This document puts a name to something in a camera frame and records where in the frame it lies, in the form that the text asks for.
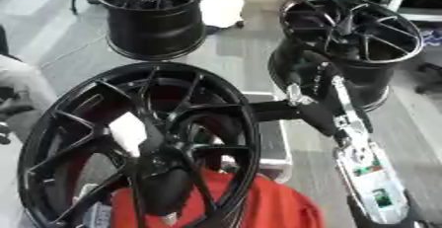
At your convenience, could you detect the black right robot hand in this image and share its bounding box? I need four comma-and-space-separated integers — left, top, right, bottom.
247, 51, 375, 139

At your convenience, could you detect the black wheel with thin spokes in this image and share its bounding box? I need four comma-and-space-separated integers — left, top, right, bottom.
265, 0, 427, 114

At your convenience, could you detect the large black spoked wheel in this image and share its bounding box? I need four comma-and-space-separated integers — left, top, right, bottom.
15, 61, 262, 228

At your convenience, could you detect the black wheel with deep barrel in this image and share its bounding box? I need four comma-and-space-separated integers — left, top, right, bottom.
93, 0, 209, 62

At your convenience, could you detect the black chair base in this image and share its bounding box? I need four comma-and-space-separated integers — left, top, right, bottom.
412, 61, 442, 96

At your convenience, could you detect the person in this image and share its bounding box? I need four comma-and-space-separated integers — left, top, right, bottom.
0, 24, 59, 146

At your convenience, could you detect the black platform with white frame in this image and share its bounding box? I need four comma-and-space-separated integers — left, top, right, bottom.
240, 91, 296, 185

